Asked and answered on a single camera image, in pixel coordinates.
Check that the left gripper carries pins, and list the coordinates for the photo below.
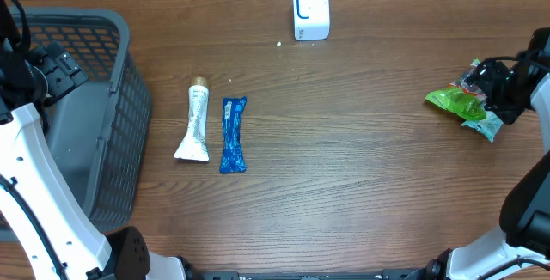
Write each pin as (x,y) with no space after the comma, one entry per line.
(65,73)

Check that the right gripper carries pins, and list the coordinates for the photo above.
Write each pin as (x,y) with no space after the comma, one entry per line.
(485,75)

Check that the teal white snack packet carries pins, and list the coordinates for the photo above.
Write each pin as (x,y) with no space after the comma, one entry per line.
(488,127)

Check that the green clear snack bag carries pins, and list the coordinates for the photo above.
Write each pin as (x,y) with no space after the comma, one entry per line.
(461,97)

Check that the white tube with gold cap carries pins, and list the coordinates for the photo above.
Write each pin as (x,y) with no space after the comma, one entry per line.
(193,146)

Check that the blue snack packet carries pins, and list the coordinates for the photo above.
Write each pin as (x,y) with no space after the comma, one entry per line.
(232,158)

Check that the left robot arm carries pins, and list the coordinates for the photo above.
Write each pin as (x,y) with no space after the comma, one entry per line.
(37,204)

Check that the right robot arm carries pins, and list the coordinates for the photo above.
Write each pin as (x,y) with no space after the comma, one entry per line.
(521,239)

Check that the white barcode scanner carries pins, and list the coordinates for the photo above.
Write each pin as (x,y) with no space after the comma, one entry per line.
(311,19)

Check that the grey plastic mesh basket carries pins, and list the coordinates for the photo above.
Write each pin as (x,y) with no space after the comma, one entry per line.
(98,130)

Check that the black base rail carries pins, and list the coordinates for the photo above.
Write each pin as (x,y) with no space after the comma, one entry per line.
(387,274)

